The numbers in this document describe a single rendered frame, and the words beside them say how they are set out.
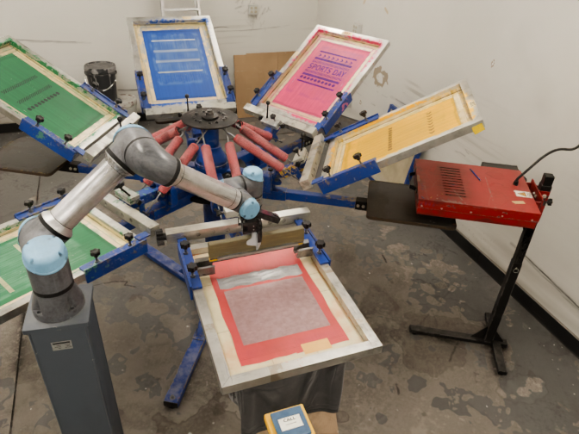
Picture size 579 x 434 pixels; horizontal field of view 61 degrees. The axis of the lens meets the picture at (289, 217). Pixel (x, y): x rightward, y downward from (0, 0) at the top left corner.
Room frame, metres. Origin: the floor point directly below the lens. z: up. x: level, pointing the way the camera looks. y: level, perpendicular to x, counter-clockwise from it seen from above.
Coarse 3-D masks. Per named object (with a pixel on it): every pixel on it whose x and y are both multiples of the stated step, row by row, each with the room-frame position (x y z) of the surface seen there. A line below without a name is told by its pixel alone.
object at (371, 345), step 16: (336, 288) 1.52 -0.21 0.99; (352, 304) 1.43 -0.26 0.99; (208, 320) 1.30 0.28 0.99; (352, 320) 1.36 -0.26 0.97; (208, 336) 1.23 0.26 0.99; (368, 336) 1.27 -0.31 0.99; (336, 352) 1.18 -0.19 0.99; (352, 352) 1.19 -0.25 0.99; (368, 352) 1.21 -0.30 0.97; (224, 368) 1.09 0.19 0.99; (272, 368) 1.10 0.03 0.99; (288, 368) 1.11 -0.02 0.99; (304, 368) 1.12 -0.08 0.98; (320, 368) 1.14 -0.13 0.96; (224, 384) 1.03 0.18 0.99; (240, 384) 1.04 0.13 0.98; (256, 384) 1.06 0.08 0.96
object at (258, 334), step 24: (216, 264) 1.67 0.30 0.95; (240, 264) 1.68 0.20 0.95; (216, 288) 1.52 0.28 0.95; (240, 288) 1.53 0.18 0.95; (264, 288) 1.53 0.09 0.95; (240, 312) 1.39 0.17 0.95; (264, 312) 1.40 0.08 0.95; (240, 336) 1.27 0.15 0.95; (264, 336) 1.27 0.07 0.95; (288, 336) 1.28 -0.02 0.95; (240, 360) 1.16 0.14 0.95; (264, 360) 1.16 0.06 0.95
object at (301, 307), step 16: (256, 256) 1.75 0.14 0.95; (272, 256) 1.76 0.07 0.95; (288, 256) 1.76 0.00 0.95; (304, 272) 1.65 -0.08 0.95; (272, 288) 1.54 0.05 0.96; (288, 288) 1.54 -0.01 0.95; (304, 288) 1.55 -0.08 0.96; (288, 304) 1.45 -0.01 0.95; (304, 304) 1.45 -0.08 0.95; (320, 304) 1.46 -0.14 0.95; (288, 320) 1.36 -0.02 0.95; (304, 320) 1.36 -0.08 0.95; (320, 320) 1.37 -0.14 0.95; (336, 320) 1.37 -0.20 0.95; (304, 336) 1.29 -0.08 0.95; (320, 336) 1.29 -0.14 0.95; (336, 336) 1.29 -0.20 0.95
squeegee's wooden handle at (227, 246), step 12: (288, 228) 1.71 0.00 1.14; (300, 228) 1.71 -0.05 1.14; (216, 240) 1.60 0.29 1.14; (228, 240) 1.60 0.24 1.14; (240, 240) 1.61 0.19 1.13; (264, 240) 1.65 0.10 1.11; (276, 240) 1.67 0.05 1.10; (288, 240) 1.69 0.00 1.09; (300, 240) 1.71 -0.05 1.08; (216, 252) 1.58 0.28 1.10; (228, 252) 1.59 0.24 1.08
